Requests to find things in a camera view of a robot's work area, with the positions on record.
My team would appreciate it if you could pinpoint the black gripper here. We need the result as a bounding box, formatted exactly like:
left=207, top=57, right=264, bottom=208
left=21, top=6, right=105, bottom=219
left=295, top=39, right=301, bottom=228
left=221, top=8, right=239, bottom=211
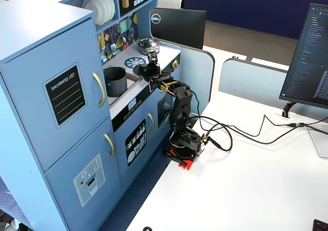
left=140, top=60, right=166, bottom=82

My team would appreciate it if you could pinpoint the gray pot lid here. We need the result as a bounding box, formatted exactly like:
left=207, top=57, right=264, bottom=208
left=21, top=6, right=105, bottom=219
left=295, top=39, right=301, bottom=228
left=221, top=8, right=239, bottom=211
left=133, top=64, right=151, bottom=77

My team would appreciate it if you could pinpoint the black red robot base clamp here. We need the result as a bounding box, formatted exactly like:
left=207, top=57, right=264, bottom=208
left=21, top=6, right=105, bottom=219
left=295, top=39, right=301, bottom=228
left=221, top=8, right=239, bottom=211
left=163, top=131, right=206, bottom=172

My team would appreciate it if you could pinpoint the shiny steel pot lid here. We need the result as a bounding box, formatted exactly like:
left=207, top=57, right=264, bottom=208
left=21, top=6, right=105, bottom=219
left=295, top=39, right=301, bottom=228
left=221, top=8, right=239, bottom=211
left=136, top=38, right=160, bottom=50

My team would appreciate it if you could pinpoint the white toy sink basin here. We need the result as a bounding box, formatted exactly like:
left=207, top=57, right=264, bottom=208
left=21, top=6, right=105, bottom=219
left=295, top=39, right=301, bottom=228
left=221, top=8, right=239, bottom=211
left=106, top=72, right=143, bottom=108

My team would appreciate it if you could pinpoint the shiny steel toy pot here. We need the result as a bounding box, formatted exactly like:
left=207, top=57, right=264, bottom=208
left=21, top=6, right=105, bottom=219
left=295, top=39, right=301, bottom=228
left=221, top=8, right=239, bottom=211
left=138, top=43, right=161, bottom=56

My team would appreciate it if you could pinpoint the gray toy pot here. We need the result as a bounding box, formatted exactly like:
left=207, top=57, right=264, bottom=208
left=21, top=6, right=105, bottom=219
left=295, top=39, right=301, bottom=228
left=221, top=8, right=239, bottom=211
left=103, top=66, right=128, bottom=98

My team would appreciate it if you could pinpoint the hanging toy ladle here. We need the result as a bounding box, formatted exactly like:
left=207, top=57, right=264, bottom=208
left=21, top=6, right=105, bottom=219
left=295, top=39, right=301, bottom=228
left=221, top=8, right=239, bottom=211
left=118, top=23, right=128, bottom=45

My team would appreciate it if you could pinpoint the hanging toy spatula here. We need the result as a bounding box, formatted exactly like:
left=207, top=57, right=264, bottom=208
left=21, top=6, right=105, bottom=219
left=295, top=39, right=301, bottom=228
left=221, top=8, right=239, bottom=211
left=109, top=27, right=117, bottom=56

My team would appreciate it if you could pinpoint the hanging toy spoon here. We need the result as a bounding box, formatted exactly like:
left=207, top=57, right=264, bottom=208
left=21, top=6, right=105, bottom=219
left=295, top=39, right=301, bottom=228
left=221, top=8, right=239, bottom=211
left=128, top=17, right=135, bottom=39

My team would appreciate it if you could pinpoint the tall light blue desk partition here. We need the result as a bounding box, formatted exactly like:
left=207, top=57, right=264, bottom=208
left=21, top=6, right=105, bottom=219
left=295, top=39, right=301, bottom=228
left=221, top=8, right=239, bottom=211
left=153, top=37, right=215, bottom=116

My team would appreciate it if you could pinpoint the black Dell monitor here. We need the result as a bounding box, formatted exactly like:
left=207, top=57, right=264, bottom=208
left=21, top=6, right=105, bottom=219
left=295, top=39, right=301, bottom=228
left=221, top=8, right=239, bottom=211
left=150, top=7, right=207, bottom=50

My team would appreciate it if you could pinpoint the white chair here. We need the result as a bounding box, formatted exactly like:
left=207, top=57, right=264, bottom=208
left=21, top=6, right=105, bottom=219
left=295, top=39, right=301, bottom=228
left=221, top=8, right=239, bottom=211
left=156, top=0, right=183, bottom=10

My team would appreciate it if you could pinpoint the white toy plate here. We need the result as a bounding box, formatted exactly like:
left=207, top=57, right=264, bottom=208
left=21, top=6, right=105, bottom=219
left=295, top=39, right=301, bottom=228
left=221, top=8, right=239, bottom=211
left=91, top=0, right=112, bottom=23
left=96, top=0, right=116, bottom=20
left=81, top=0, right=106, bottom=26

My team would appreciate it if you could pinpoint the blue dishwasher door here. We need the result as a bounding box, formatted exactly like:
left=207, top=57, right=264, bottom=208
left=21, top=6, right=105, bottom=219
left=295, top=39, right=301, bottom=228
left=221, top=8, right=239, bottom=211
left=113, top=105, right=158, bottom=191

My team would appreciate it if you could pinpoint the low light blue desk partition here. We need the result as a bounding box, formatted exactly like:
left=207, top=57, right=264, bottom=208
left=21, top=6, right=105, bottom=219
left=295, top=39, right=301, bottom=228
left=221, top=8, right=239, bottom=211
left=218, top=58, right=290, bottom=106

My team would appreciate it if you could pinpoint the fridge door with ice dispenser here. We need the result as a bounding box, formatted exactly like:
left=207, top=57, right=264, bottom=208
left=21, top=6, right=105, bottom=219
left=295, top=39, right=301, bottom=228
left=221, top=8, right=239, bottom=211
left=45, top=115, right=122, bottom=229

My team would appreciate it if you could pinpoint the fridge door with shopping list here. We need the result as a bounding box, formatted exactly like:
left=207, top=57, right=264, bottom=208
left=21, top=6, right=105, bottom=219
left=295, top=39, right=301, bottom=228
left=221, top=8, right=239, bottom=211
left=0, top=17, right=111, bottom=173

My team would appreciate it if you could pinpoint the blue wooden toy kitchen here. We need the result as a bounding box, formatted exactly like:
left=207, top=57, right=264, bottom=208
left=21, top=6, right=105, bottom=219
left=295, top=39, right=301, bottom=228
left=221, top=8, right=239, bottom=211
left=0, top=0, right=181, bottom=231

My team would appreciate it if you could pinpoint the monitor with lit screen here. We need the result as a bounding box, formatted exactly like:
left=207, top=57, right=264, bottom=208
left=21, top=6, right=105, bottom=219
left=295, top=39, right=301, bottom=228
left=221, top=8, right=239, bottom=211
left=278, top=3, right=328, bottom=110

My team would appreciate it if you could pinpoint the gray flat stand plate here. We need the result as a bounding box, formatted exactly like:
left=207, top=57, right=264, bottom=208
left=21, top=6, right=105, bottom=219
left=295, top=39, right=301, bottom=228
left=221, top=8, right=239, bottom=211
left=306, top=125, right=328, bottom=159

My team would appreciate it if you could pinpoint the black keyboard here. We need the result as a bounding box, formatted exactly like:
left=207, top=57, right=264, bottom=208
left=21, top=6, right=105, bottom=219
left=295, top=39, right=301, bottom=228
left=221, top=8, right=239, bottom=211
left=313, top=219, right=328, bottom=231

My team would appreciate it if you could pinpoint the long gold fridge handle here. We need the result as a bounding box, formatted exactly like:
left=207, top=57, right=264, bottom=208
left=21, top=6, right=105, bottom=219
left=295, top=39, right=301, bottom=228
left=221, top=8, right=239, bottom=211
left=92, top=71, right=106, bottom=108

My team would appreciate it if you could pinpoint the gold dishwasher handle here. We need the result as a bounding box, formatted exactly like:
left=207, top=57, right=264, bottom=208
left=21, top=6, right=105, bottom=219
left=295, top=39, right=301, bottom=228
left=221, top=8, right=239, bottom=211
left=148, top=112, right=156, bottom=135

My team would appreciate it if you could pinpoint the short gold fridge handle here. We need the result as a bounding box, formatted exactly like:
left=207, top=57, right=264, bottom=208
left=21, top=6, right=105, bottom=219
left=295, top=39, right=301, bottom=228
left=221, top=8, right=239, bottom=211
left=104, top=133, right=115, bottom=158

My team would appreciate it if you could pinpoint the black cable with inline connector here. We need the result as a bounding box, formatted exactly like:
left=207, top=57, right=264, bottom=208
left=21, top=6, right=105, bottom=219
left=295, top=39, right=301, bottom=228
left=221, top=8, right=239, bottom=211
left=189, top=114, right=328, bottom=139

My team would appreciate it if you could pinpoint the black looped cable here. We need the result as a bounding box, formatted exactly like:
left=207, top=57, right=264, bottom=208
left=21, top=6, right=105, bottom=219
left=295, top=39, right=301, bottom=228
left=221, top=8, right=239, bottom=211
left=204, top=117, right=328, bottom=152

